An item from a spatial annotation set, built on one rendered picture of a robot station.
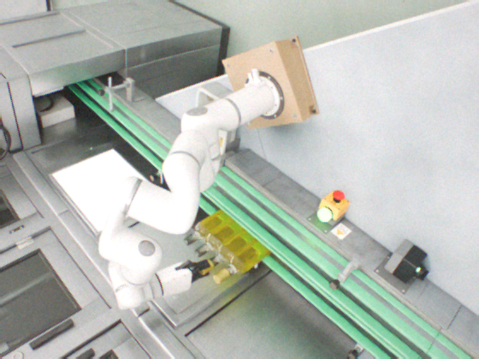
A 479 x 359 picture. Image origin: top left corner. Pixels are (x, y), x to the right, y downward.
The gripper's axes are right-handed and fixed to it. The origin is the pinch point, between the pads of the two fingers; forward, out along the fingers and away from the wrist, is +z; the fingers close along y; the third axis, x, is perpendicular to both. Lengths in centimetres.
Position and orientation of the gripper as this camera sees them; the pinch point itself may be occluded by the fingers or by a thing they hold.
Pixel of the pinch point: (202, 268)
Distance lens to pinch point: 128.8
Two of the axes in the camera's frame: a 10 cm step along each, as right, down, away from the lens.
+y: 1.4, -7.5, -6.5
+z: 8.6, -2.4, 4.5
